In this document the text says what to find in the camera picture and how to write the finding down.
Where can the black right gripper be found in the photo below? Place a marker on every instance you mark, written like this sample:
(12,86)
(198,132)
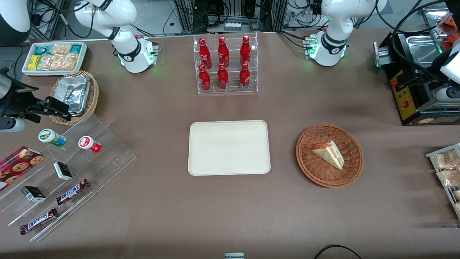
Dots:
(17,98)

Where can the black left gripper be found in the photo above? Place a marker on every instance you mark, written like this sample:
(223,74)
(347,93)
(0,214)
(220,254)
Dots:
(432,69)

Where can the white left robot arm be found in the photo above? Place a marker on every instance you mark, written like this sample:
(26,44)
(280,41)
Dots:
(330,48)

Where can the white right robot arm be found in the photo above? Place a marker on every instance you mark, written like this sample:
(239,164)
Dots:
(133,54)

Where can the steel tray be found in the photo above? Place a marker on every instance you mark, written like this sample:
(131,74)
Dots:
(422,48)
(433,16)

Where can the light wicker basket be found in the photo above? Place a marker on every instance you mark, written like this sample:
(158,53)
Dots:
(94,93)

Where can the triangular sandwich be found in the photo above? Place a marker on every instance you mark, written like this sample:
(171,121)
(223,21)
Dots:
(330,154)

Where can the brown wicker basket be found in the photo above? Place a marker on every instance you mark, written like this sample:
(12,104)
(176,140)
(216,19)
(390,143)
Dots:
(316,169)

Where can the cream plastic tray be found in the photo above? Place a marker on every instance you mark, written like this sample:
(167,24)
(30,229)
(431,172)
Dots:
(229,147)

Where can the green lid jar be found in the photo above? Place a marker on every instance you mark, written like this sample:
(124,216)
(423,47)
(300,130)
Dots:
(48,136)

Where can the black sealing machine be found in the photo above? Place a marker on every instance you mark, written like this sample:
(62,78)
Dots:
(409,108)

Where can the white plastic snack bin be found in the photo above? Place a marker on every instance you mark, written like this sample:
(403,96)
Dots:
(54,72)

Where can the yellow snack packet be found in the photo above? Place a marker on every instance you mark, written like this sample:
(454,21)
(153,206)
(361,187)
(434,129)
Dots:
(34,62)

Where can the large clear cracker bag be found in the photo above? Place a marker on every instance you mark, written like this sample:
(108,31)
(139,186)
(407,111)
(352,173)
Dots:
(59,62)

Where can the red lid jar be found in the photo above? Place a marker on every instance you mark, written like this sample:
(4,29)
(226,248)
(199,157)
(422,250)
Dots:
(88,143)

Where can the red packaged food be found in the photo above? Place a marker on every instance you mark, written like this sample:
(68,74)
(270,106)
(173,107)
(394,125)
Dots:
(452,30)

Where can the red cookie box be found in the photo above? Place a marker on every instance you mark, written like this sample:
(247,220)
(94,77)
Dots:
(18,165)

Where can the teal snack packet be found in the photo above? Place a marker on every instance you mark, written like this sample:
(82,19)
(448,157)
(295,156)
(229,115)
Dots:
(76,49)
(42,49)

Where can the small black box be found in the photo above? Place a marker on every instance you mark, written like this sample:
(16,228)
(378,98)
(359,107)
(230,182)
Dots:
(63,171)
(33,194)

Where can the small clear cracker bag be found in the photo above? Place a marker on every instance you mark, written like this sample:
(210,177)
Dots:
(61,48)

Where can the clear acrylic stepped display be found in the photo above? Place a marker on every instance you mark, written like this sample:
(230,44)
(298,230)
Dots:
(107,151)

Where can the clear nut snack bag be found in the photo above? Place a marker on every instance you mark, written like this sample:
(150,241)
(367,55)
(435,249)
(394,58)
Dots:
(449,177)
(447,160)
(457,195)

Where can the Snickers chocolate bar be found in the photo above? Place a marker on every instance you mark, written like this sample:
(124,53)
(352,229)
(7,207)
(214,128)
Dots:
(38,221)
(72,192)

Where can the red soda bottle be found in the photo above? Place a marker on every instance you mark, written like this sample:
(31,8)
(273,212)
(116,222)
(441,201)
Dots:
(205,79)
(222,77)
(204,52)
(244,76)
(223,52)
(245,49)

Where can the clear acrylic bottle rack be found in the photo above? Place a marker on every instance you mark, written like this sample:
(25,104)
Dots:
(251,61)

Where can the white power strip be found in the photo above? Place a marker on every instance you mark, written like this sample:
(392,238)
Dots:
(232,26)

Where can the grey box device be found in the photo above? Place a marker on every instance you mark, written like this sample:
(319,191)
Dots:
(234,256)

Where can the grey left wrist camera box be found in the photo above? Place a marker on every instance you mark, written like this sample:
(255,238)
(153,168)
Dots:
(448,94)

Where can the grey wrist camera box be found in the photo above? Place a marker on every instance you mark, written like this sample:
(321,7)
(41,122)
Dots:
(10,125)
(448,94)

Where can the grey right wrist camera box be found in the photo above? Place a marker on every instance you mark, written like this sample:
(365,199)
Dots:
(10,125)

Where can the aluminium frame rack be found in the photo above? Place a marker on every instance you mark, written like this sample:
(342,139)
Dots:
(237,9)

